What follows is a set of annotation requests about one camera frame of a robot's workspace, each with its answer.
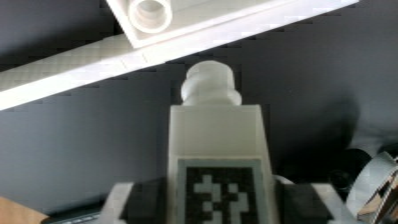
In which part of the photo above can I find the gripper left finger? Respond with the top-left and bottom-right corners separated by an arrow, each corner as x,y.
96,178 -> 167,224

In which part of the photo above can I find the white front fence bar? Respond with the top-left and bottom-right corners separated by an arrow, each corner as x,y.
0,0 -> 361,111

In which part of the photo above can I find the white table leg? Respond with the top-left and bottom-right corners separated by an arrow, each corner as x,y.
167,61 -> 279,224

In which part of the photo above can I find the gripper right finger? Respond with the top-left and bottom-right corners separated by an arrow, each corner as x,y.
273,175 -> 362,224

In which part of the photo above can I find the white square table top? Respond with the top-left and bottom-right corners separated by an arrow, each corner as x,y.
105,0 -> 293,48

